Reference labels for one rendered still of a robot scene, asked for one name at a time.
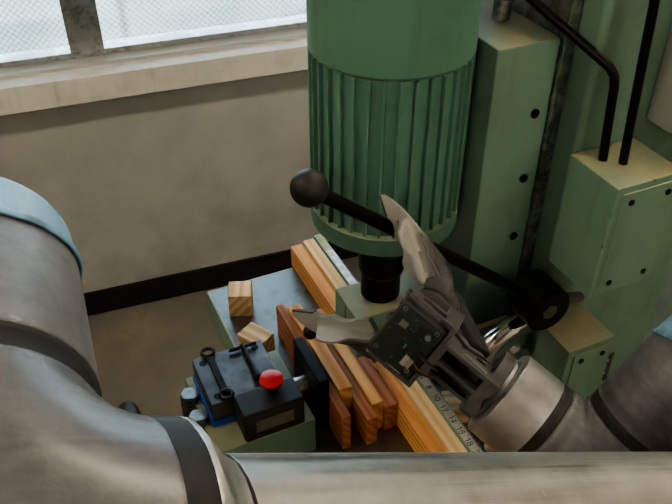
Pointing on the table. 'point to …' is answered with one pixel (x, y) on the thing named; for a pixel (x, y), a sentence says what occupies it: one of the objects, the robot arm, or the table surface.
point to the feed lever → (542, 301)
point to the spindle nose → (380, 277)
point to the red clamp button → (271, 379)
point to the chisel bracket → (350, 304)
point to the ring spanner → (217, 374)
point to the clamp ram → (311, 381)
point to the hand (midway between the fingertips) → (336, 252)
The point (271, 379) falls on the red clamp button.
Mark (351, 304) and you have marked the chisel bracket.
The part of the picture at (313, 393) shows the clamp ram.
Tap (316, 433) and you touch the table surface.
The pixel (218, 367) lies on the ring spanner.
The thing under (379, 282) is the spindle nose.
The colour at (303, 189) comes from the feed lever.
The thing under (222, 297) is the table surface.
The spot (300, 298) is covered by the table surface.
